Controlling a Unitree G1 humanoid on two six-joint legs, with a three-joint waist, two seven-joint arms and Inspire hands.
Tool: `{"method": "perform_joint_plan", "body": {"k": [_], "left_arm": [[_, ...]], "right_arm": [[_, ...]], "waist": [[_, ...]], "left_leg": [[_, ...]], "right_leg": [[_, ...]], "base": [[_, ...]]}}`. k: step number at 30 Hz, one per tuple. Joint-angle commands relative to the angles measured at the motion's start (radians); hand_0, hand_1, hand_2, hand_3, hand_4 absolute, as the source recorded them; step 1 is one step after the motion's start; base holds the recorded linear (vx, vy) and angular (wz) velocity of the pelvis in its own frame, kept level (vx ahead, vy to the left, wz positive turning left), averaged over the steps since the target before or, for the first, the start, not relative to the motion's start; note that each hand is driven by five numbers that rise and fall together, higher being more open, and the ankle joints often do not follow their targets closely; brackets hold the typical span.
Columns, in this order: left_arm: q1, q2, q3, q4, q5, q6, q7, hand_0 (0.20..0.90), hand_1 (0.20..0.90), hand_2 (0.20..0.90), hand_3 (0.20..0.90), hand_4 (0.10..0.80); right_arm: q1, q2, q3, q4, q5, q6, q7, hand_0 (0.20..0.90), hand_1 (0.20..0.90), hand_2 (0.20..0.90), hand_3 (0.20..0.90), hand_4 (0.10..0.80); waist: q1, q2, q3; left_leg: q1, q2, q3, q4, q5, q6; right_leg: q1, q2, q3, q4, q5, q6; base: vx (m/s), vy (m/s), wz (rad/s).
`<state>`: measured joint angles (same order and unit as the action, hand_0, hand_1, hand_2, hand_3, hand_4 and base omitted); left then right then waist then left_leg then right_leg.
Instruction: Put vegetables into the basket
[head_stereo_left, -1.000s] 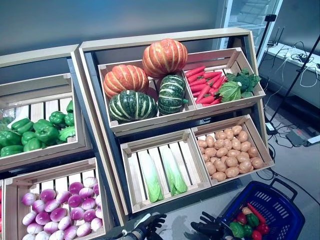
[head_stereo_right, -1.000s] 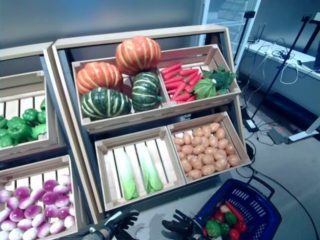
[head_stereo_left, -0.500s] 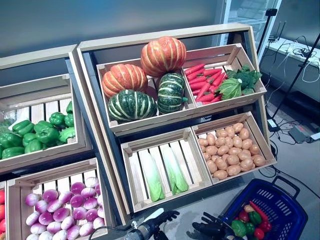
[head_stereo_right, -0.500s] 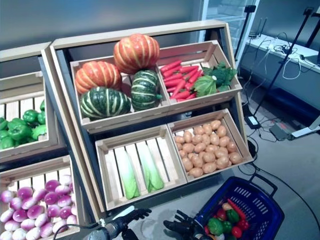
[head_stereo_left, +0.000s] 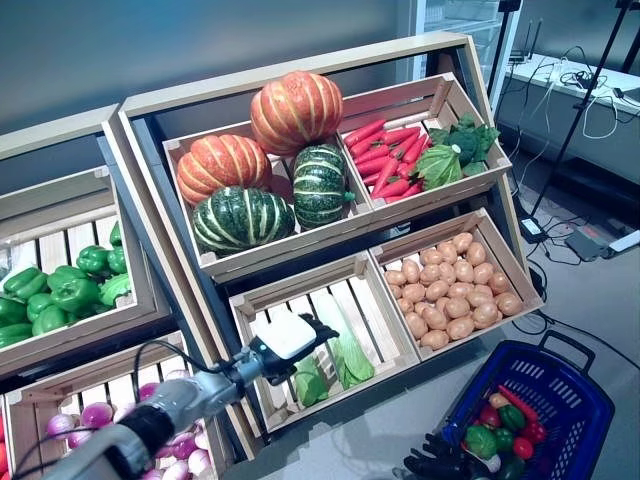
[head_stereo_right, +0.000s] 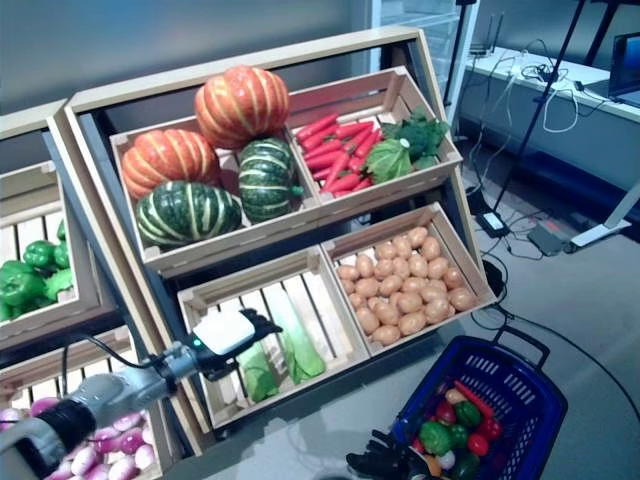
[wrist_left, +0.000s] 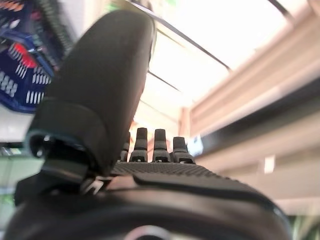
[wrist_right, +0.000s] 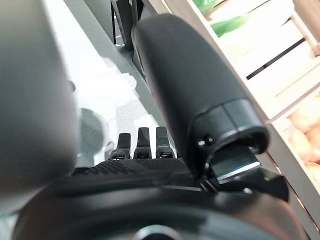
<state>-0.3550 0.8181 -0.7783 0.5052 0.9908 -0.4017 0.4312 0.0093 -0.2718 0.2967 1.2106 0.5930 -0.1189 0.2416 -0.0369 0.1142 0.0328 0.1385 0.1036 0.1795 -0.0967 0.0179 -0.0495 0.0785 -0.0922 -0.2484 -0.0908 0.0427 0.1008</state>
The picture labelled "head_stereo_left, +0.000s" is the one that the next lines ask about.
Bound left robot hand white back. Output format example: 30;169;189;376
247;311;342;387

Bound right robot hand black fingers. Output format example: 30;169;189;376
392;432;494;480

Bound white green bok choy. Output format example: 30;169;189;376
267;307;331;408
329;283;377;389
309;288;357;391

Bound blue plastic shopping basket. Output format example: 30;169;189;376
433;339;616;480

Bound small green cabbage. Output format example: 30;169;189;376
464;424;499;459

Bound dark green cucumber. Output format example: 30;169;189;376
496;454;527;480

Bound wooden crate with pumpkins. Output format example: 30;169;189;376
162;119;377;282

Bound wooden crate with leafy stalks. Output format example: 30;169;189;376
228;252;422;434

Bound long red chili pepper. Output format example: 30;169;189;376
498;384;539;424

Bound red bell pepper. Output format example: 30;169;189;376
521;421;549;447

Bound wide green striped pumpkin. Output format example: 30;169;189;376
191;185;297;254

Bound upright green striped pumpkin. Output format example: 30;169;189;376
291;143;354;231

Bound large wooden display shelf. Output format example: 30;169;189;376
117;30;547;462

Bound wooden crate with potatoes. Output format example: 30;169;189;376
368;208;547;363

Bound large orange striped pumpkin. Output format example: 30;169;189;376
249;70;345;157

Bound light green cabbage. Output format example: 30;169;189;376
411;143;464;192

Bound wooden display shelf with peppers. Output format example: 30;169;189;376
0;103;224;480

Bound wooden crate with green peppers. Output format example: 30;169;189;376
0;167;154;372

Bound black power adapter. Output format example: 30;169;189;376
518;216;547;245

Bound grey flat box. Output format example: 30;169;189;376
564;229;610;262

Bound wooden crate with onions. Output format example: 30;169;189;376
3;332;237;480

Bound dark green leafy vegetable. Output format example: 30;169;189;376
428;112;502;178

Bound white flat device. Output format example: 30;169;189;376
606;231;640;257

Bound wooden crate with carrots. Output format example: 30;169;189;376
337;72;514;222

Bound glass door cabinet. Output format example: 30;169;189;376
413;0;522;87

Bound white table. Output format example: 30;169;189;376
498;51;640;169

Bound thin black stand pole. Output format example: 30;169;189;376
486;0;522;97

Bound black tripod stand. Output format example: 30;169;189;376
528;0;640;217

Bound black router with antennas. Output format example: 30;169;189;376
508;17;545;65

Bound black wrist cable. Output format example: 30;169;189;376
130;339;224;407

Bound black basket handle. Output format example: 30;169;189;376
538;329;597;374

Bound black floor cable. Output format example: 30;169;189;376
513;308;640;364

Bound white cable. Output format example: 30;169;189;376
542;57;621;140

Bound black cable on table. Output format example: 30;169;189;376
558;45;609;91

